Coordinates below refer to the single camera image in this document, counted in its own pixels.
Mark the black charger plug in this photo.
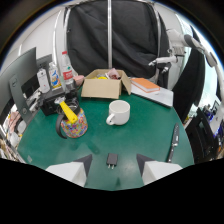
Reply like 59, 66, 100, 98
106, 152, 119, 170

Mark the black office chair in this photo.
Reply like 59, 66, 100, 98
184, 107, 221, 164

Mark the white ceramic mug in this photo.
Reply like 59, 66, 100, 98
105, 99, 131, 127

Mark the black box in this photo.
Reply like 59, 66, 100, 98
39, 85, 80, 117

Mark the white closed laptop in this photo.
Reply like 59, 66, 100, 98
130, 82, 175, 108

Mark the orange book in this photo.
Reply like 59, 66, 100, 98
130, 77, 161, 94

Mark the pink cup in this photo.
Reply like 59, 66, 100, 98
73, 74, 85, 87

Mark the open cardboard box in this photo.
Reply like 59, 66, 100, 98
80, 68, 132, 100

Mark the white plastic bottle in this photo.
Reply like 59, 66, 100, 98
36, 67, 51, 95

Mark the small bottle yellow blue label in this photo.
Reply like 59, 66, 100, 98
48, 61, 63, 90

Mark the clear water bottle red label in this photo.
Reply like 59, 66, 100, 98
60, 50, 75, 87

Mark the grey computer monitor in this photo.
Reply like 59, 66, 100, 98
0, 46, 39, 116

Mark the black curtain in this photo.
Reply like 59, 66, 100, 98
66, 0, 172, 89

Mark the metal vertical pole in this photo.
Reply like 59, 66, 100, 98
106, 0, 113, 70

